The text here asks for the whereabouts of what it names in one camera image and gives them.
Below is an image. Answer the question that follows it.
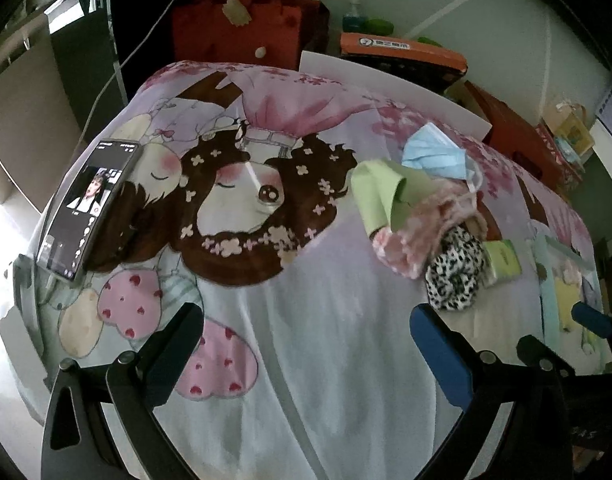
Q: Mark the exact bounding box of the yellow sponge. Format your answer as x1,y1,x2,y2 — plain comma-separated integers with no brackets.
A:
554,278,583,332

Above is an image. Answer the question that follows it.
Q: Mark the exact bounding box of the leopard print cloth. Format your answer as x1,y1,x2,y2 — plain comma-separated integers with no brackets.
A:
424,226,486,311

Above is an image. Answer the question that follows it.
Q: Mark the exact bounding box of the green tissue pack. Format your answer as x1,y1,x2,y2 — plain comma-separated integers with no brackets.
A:
483,240,522,287

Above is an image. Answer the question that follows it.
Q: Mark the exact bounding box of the pink fluffy towel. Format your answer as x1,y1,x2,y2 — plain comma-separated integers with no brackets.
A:
372,179,488,280

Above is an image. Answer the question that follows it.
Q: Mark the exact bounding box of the light green cloth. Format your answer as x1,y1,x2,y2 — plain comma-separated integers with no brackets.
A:
349,159,440,238

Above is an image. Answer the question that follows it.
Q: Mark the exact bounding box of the blue face mask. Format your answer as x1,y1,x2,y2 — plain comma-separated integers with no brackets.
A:
402,122,484,193

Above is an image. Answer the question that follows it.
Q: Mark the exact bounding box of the red patterned box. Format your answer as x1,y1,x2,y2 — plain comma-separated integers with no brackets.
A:
535,122,584,197

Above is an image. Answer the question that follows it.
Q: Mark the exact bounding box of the cartoon print bedsheet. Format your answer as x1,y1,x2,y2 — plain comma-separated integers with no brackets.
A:
38,61,594,479

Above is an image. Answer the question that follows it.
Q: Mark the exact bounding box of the smartphone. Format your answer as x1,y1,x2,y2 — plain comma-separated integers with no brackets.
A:
38,140,140,283

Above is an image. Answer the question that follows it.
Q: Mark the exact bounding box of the white desk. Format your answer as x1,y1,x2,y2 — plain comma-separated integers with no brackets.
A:
589,119,612,180

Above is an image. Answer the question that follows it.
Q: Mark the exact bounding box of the beige gift bag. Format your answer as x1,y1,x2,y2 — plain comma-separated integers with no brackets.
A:
542,99,594,157

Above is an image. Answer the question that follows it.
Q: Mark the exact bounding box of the red cardboard box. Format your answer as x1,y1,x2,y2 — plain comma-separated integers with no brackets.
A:
464,81,562,191

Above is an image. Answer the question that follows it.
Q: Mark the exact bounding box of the orange flat box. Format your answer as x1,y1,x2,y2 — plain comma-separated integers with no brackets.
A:
340,32,468,94

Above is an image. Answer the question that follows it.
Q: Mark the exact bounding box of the black monitor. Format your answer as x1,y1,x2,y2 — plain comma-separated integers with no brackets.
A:
44,0,128,141

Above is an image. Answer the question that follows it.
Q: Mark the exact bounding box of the sanitizer bottle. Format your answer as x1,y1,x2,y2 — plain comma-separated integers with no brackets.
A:
342,0,368,34

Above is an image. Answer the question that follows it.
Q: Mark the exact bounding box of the red handbag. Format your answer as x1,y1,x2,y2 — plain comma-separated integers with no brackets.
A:
172,0,330,70

